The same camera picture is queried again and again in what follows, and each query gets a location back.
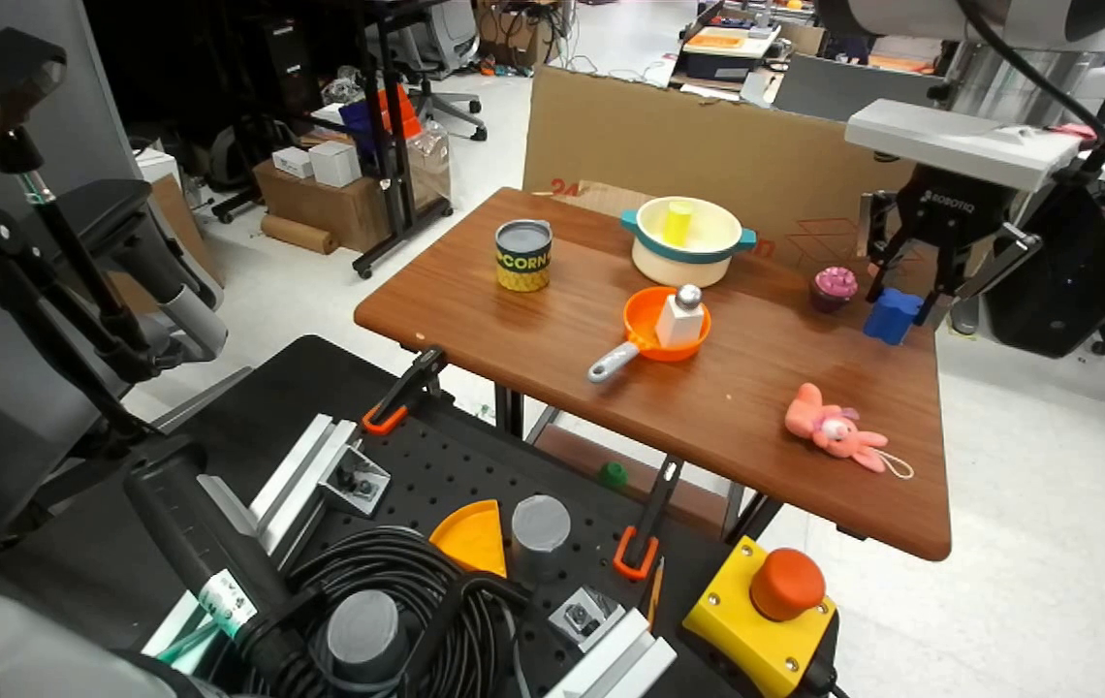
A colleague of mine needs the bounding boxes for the orange-topped black box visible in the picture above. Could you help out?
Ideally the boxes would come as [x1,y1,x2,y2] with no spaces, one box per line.
[682,22,787,65]

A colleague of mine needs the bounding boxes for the silver wrist camera bar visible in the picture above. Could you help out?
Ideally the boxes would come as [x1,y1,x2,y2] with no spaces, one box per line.
[840,98,1084,196]

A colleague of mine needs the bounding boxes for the black pole stand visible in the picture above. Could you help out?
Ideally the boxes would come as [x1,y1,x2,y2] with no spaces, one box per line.
[349,0,490,279]

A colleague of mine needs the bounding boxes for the brown cardboard tube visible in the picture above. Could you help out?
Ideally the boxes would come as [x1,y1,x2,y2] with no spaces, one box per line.
[261,211,336,255]

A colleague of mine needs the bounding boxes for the white salt shaker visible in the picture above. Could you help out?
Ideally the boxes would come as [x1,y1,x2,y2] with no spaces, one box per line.
[656,279,711,350]

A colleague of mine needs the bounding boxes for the brown cardboard sheet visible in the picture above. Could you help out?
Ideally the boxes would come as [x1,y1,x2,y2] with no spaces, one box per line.
[518,61,1008,327]

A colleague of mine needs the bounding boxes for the grey plastic cylinder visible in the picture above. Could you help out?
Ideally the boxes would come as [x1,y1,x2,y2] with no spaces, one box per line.
[506,492,577,584]

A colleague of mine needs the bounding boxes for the corn tin can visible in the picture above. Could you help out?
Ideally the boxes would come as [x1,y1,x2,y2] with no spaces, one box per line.
[493,212,559,299]

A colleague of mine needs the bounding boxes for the yellow toy cylinder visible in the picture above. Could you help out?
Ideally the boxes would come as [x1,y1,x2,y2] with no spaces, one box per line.
[659,200,699,248]

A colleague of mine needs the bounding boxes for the brown cardboard box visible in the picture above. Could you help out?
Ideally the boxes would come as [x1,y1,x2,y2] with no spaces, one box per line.
[250,128,455,251]

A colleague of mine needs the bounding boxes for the dark grey cylinder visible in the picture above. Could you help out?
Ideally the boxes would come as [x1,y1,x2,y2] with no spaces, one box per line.
[322,584,408,691]

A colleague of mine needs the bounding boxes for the orange toy frying pan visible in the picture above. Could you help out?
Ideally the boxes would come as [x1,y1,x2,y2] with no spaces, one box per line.
[585,282,716,388]

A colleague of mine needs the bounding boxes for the black tube white label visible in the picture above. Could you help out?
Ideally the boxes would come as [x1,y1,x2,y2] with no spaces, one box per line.
[119,434,297,636]

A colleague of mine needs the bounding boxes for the pink sprinkled cupcake toy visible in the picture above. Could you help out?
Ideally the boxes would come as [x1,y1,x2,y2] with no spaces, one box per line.
[809,265,864,318]

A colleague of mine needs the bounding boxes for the black cable coil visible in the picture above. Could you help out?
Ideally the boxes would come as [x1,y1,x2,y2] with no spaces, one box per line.
[206,521,553,698]

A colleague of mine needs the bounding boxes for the yellow emergency stop box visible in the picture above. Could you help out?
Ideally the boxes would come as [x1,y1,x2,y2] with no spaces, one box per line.
[682,535,840,698]

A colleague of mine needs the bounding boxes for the black perforated mounting board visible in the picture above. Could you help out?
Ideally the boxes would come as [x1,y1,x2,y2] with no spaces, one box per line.
[0,330,854,698]

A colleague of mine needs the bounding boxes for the aluminium extrusion bar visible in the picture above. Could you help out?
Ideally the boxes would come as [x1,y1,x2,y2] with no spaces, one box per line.
[545,610,682,698]
[247,410,365,535]

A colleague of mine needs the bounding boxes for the black clamp orange handle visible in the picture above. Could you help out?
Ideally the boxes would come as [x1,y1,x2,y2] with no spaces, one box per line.
[358,344,451,439]
[610,454,685,584]

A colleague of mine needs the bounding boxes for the orange wedge block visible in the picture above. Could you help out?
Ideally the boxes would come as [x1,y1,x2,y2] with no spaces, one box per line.
[427,496,510,583]

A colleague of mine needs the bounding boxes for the grey table leg frame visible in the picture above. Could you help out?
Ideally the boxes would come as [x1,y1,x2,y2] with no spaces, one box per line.
[493,381,787,545]

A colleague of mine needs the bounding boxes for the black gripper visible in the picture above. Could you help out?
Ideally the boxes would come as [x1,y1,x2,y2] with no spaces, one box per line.
[864,161,1039,327]

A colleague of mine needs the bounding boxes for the small metal bracket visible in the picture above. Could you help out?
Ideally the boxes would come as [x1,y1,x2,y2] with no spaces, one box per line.
[545,584,628,655]
[322,443,395,521]

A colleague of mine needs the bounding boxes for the cream pot teal handles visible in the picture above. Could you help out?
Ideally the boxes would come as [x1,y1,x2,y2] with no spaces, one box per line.
[617,193,760,289]

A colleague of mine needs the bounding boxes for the small white box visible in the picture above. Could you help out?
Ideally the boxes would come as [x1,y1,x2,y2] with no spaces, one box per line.
[266,145,315,181]
[306,130,365,190]

